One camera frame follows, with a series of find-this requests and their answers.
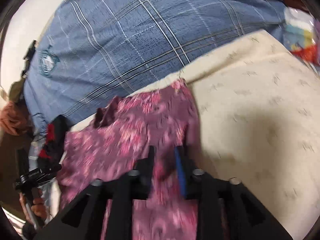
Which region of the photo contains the left hand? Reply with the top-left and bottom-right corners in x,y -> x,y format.
20,189 -> 48,224

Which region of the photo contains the cream patterned pillow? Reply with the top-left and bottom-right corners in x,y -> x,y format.
67,29 -> 320,240

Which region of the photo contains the blue plaid bed cover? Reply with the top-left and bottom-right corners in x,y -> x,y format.
24,0 -> 285,131

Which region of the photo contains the colourful printed package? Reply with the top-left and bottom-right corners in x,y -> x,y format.
283,7 -> 319,66

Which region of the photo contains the purple floral garment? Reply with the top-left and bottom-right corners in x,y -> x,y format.
57,80 -> 199,239

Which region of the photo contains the black device on bed edge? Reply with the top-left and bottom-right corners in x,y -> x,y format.
21,40 -> 37,77

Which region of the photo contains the red and black garment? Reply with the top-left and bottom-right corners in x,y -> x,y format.
37,115 -> 69,168

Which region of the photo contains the orange cloth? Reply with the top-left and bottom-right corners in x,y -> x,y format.
1,101 -> 31,136

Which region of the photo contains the olive green cloth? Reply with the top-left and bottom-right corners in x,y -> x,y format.
8,78 -> 25,103

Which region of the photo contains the light blue grey cloth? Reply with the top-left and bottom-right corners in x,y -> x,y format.
28,129 -> 59,222

